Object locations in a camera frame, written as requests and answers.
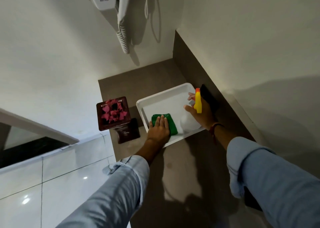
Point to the white spray bottle yellow trigger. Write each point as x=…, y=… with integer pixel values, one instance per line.
x=198, y=103

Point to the person's left fingers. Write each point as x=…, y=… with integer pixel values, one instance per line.
x=162, y=121

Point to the person's right thumb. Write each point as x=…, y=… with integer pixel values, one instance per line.
x=188, y=108

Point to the person's left forearm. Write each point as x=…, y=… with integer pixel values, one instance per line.
x=117, y=187

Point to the pile of pink petals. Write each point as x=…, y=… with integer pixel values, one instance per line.
x=113, y=113

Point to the green cleaning cloth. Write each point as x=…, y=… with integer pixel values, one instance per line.
x=172, y=125

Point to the person's right hand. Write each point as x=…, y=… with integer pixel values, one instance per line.
x=206, y=116

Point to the dark brown square stand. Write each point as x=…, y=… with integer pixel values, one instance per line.
x=128, y=134

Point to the person's right forearm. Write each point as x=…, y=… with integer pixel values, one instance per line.
x=270, y=180

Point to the black flat object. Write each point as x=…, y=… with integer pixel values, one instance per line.
x=208, y=95

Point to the white hair dryer handset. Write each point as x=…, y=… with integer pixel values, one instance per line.
x=124, y=3

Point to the white rectangular tray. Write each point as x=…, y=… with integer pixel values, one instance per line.
x=162, y=105

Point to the person's left hand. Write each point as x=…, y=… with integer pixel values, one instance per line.
x=158, y=133

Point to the dark brown square bowl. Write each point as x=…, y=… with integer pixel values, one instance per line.
x=102, y=125

